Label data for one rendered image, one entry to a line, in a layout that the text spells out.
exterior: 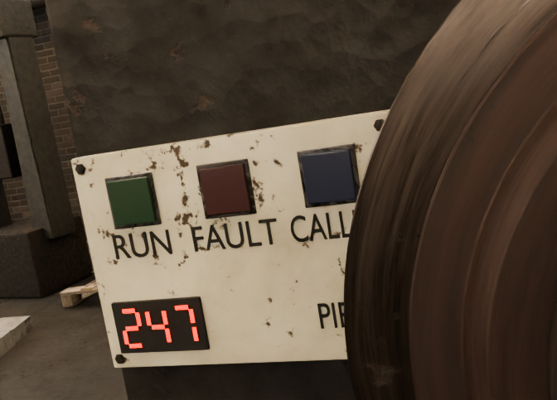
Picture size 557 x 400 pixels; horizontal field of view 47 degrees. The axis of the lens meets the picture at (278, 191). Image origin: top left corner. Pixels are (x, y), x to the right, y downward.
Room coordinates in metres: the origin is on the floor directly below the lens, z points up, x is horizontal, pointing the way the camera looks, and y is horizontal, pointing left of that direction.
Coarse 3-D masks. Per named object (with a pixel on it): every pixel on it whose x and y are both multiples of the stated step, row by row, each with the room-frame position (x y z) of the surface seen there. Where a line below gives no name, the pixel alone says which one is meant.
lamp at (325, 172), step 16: (304, 160) 0.46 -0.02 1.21; (320, 160) 0.45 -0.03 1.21; (336, 160) 0.45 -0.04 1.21; (304, 176) 0.46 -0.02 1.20; (320, 176) 0.46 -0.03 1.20; (336, 176) 0.45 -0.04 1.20; (352, 176) 0.45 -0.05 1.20; (320, 192) 0.46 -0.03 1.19; (336, 192) 0.45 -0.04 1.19; (352, 192) 0.45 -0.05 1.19
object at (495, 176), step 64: (512, 64) 0.28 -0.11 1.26; (512, 128) 0.28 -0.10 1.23; (448, 192) 0.29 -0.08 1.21; (512, 192) 0.27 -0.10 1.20; (448, 256) 0.29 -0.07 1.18; (512, 256) 0.26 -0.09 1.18; (448, 320) 0.29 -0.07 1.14; (512, 320) 0.26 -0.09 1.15; (448, 384) 0.29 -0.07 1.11; (512, 384) 0.26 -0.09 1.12
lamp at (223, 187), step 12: (204, 168) 0.48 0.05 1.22; (216, 168) 0.48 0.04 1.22; (228, 168) 0.48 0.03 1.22; (240, 168) 0.47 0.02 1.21; (204, 180) 0.48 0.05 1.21; (216, 180) 0.48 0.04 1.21; (228, 180) 0.48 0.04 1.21; (240, 180) 0.47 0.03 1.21; (204, 192) 0.48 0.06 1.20; (216, 192) 0.48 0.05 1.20; (228, 192) 0.48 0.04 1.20; (240, 192) 0.47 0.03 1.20; (216, 204) 0.48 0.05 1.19; (228, 204) 0.48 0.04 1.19; (240, 204) 0.47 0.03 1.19
